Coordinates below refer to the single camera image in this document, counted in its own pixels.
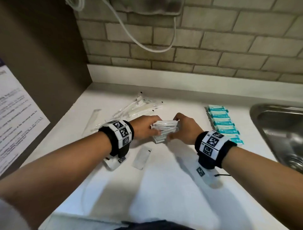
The person's right hand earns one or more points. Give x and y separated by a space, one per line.
188 131

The person's left hand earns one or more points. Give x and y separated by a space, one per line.
140 128

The person's left fingers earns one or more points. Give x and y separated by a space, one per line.
155 119

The person's right fingers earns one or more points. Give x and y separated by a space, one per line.
180 117

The stack of white sachets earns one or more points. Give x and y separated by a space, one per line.
165 129

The person's right forearm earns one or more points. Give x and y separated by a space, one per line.
265 175

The person's left forearm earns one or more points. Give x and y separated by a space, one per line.
54 170

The pile of clear wrapped sticks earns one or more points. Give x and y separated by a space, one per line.
138 107

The black marker wristband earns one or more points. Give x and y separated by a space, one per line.
120 135
211 147

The short clear plastic wrapper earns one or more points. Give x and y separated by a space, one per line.
141 157

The row of teal packets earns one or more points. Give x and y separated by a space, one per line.
223 123

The long clear plastic wrapper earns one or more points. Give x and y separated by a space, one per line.
93 119

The stainless steel sink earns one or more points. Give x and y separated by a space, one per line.
279 130

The dark trousers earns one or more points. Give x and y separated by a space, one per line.
156 225

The brown cabinet panel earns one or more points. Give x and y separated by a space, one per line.
45 52

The printed paper notice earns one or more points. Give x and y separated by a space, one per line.
16 113

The white sleeve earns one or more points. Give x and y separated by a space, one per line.
10 218

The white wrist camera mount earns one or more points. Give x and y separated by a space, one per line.
204 174
114 163

